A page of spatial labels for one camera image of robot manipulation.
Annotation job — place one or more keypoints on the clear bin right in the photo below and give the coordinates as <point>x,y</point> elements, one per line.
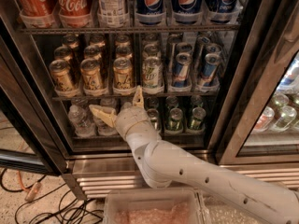
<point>215,211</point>

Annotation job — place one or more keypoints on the water bottle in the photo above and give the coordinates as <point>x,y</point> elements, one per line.
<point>102,128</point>
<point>81,122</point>

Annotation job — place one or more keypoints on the water bottle left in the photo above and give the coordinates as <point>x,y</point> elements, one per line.
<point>81,122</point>

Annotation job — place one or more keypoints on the left glass fridge door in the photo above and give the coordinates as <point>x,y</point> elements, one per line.
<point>29,142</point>

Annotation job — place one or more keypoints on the steel fridge cabinet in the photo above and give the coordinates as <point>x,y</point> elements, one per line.
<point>98,164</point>

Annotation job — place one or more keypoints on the water bottle middle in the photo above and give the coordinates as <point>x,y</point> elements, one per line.
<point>102,128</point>

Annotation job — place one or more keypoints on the blue energy can left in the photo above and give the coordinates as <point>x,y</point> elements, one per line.
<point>181,69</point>

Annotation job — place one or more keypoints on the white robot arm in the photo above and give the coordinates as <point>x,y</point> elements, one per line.
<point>161,163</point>

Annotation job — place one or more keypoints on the green white soda can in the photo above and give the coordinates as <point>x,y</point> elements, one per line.
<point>152,72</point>

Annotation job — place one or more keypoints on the right glass fridge door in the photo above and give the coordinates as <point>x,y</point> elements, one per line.
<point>265,44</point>

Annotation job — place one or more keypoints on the clear bin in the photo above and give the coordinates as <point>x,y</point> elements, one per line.
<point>215,211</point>
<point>153,206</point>

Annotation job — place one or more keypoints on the green can front left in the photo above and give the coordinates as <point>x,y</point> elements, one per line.
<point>154,119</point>

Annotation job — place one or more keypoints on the clear labelled bottle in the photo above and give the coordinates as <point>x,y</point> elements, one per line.
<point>111,0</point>

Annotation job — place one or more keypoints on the blue energy can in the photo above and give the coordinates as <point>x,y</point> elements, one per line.
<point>209,68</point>
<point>181,69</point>

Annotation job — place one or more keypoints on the clear bin left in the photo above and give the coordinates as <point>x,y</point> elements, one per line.
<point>153,206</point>

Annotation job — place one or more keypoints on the green can front middle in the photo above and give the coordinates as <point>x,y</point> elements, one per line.
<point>174,120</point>

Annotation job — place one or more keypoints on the green can front right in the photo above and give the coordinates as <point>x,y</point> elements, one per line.
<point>196,118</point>

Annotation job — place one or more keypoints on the glass fridge door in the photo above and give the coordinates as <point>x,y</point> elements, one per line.
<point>29,142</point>
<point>265,44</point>

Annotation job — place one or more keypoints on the orange can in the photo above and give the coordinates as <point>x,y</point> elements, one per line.
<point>90,70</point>
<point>61,75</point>
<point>123,74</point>

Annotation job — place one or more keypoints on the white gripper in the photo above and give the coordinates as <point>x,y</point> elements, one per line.
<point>135,118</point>

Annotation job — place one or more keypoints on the blue energy can right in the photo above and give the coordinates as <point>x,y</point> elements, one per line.
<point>209,68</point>

